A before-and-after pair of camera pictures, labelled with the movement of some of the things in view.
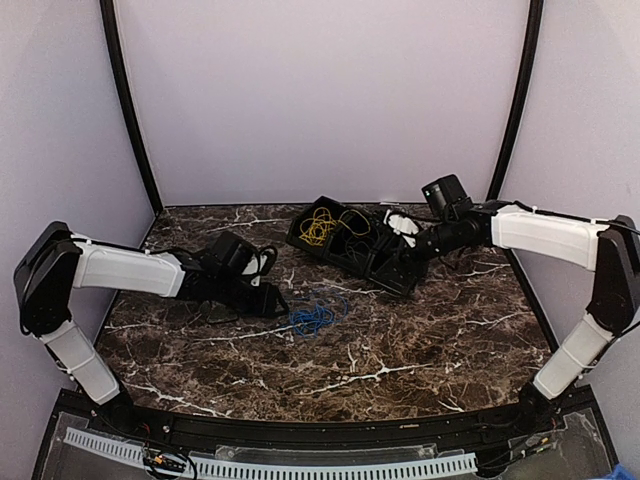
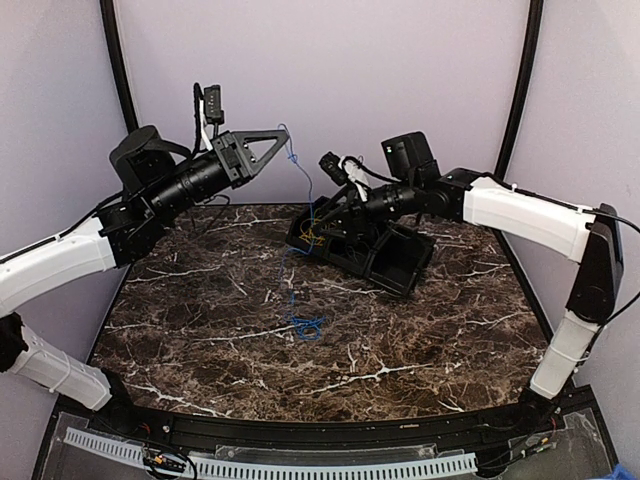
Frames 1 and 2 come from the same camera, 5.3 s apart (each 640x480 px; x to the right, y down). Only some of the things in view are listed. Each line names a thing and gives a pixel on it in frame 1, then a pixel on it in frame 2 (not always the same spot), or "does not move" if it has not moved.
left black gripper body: [259, 307] to [231, 158]
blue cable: [330, 307] to [304, 327]
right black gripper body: [406, 255] to [356, 206]
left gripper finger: [279, 314] to [269, 156]
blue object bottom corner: [621, 473] does not move
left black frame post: [110, 16] does not move
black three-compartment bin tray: [360, 242] does not move
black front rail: [514, 421] does not move
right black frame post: [535, 15] does not move
